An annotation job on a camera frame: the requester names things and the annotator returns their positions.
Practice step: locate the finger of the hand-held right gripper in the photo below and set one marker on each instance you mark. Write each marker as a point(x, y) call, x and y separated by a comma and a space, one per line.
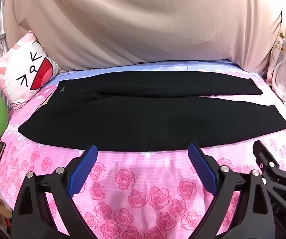
point(266, 158)

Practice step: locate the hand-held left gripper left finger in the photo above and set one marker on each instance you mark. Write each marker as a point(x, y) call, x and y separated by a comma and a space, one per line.
point(84, 169)

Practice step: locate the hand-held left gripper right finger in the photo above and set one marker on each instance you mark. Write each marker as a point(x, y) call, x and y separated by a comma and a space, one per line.
point(202, 165)

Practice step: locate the black pants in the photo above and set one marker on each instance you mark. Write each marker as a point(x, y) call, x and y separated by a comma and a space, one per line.
point(138, 114)

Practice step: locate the pink rose bedsheet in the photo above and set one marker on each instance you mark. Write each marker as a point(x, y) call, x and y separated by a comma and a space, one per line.
point(138, 191)

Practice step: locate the cat face pillow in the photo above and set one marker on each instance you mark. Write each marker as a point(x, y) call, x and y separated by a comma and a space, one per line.
point(25, 72)

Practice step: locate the beige hanging sheet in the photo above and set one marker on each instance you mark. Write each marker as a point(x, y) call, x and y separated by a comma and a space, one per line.
point(138, 22)

